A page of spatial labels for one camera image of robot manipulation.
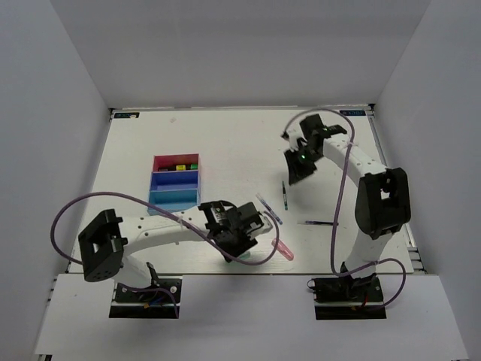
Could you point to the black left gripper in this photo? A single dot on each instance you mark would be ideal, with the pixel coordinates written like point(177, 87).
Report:
point(237, 249)

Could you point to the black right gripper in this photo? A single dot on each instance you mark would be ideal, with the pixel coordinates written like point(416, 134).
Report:
point(295, 172)

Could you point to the orange cap black highlighter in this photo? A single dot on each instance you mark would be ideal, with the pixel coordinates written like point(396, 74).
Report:
point(167, 168)

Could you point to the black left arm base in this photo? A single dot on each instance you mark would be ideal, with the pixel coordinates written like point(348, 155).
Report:
point(127, 304)

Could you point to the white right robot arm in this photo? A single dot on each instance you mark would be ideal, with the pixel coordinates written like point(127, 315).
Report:
point(382, 204)

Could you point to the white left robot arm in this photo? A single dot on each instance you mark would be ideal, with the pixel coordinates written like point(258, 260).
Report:
point(109, 242)

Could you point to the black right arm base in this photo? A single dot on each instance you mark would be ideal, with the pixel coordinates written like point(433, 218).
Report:
point(347, 299)

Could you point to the green ink pen refill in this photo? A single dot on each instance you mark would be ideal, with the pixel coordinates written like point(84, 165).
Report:
point(285, 200)

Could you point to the blue ink pen refill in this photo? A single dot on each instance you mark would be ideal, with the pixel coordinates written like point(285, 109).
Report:
point(268, 208)

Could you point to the purple ink pen refill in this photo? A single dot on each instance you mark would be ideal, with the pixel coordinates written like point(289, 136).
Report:
point(316, 223)

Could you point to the right corner table sticker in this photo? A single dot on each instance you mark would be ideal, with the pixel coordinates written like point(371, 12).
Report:
point(353, 113)

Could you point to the corner table sticker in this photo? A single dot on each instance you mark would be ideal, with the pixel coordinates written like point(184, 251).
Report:
point(353, 113)
point(126, 115)

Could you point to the pink blue tiered organizer box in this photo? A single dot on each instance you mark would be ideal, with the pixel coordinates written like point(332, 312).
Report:
point(175, 190)

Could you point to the left corner table sticker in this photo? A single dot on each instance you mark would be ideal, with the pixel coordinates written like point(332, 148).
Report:
point(126, 115)

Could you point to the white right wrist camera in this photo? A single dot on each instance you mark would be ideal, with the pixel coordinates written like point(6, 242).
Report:
point(291, 134)

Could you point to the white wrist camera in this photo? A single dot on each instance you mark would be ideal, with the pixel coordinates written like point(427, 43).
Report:
point(291, 134)
point(268, 224)

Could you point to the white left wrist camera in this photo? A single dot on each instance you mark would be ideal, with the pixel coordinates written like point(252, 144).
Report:
point(268, 224)

